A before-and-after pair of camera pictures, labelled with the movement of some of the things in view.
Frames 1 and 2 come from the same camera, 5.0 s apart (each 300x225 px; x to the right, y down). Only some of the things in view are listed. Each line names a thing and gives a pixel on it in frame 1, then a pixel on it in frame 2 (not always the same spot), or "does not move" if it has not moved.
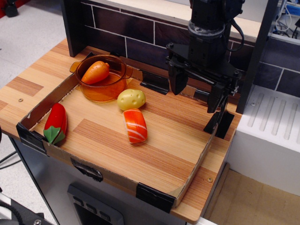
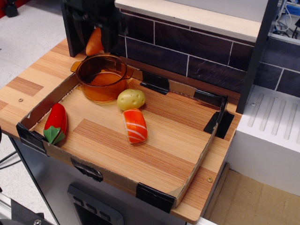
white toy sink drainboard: [266, 147] does not move
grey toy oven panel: [91, 209] does not move
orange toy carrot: [96, 72] → [94, 46]
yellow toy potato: [131, 99] does not move
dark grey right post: [258, 53] does not move
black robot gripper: [206, 56] → [85, 14]
